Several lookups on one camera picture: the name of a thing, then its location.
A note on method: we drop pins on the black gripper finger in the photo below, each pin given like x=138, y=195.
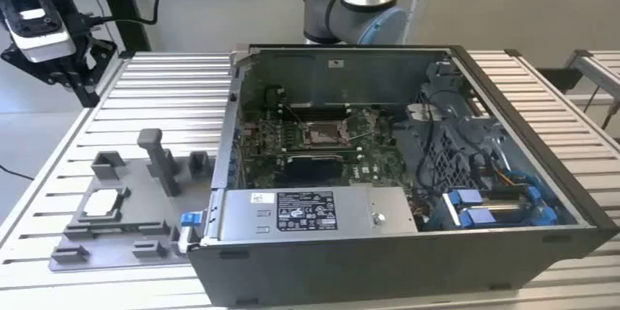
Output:
x=45, y=76
x=102, y=56

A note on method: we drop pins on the silver CPU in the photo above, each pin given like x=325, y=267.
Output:
x=101, y=203

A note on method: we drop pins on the CPU socket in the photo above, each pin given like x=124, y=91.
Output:
x=322, y=135

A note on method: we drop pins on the grey parts rack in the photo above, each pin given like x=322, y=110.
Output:
x=145, y=197

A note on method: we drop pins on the hard disk in blue carrier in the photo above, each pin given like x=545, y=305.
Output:
x=188, y=220

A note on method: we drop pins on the black graphics card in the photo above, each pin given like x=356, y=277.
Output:
x=312, y=174

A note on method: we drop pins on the metal locking lever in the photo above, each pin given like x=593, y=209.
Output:
x=360, y=135

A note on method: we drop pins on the silver power supply unit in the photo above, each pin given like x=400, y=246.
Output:
x=309, y=212

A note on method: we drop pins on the green motherboard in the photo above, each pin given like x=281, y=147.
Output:
x=377, y=165

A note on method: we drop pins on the grey plastic drive cage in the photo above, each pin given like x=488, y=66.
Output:
x=442, y=143

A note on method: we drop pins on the open black PC case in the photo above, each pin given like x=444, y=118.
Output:
x=386, y=270

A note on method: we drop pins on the blue disk carrier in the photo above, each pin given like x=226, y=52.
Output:
x=466, y=196
x=476, y=217

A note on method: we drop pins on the black block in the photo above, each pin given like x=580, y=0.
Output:
x=556, y=79

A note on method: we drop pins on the aluminium profile side table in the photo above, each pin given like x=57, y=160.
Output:
x=593, y=67

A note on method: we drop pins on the white grey wrist camera box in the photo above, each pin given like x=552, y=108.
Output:
x=36, y=37

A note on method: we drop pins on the black upright frame post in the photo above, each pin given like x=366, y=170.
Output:
x=128, y=5

